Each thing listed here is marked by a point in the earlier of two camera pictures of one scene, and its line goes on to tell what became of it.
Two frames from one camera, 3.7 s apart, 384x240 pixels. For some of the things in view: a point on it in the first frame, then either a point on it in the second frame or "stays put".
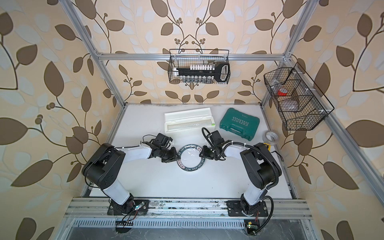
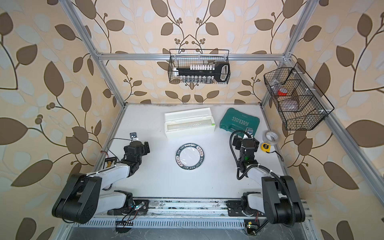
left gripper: [174, 151] to [142, 148]
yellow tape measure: [269, 148] stays put
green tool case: [244, 125] stays put
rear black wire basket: [199, 69] stays put
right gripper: [204, 153] to [238, 142]
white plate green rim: [190, 160] stays put
